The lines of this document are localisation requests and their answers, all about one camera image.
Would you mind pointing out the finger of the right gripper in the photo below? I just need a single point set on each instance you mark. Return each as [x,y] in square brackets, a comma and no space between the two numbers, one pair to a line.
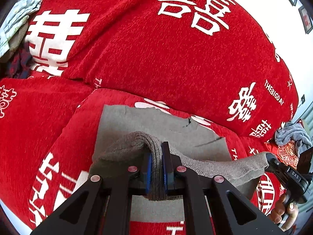
[273,163]

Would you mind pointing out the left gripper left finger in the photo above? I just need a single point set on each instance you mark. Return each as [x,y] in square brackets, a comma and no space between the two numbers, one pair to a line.
[100,206]

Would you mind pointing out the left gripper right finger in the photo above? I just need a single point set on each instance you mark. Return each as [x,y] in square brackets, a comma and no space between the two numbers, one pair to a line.
[212,205]

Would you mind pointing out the grey knit sweater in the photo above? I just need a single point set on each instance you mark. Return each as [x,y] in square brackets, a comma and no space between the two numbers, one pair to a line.
[125,134]

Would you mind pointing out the person right hand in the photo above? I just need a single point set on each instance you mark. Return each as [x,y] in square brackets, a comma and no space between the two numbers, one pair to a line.
[277,212]

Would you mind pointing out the red embroidered pillow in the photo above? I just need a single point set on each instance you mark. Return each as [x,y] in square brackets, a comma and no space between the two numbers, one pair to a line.
[285,153]

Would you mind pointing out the grey blue towel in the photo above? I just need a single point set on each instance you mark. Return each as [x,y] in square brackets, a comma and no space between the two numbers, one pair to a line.
[293,131]

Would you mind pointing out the red wedding seat cover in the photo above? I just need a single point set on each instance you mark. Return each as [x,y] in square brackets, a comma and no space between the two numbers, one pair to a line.
[50,126]

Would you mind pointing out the red wedding back cushion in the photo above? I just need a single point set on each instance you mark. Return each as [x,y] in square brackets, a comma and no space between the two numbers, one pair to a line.
[208,58]

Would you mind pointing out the dark plaid garment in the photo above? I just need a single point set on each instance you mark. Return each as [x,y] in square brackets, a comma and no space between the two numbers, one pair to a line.
[18,66]

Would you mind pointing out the white green patterned cloth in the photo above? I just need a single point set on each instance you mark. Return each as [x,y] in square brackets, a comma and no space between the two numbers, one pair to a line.
[15,19]

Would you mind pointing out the framed wall picture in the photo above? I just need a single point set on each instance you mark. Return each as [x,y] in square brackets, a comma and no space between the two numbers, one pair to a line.
[306,20]

